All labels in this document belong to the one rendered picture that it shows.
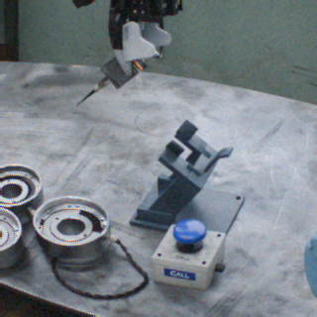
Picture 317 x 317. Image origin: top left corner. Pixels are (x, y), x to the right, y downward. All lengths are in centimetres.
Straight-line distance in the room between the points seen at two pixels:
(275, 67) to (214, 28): 25
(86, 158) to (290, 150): 31
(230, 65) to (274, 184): 158
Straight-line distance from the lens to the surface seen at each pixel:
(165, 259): 96
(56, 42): 293
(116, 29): 109
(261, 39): 263
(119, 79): 116
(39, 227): 105
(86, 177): 118
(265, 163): 120
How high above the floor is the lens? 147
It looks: 34 degrees down
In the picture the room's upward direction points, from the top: 2 degrees counter-clockwise
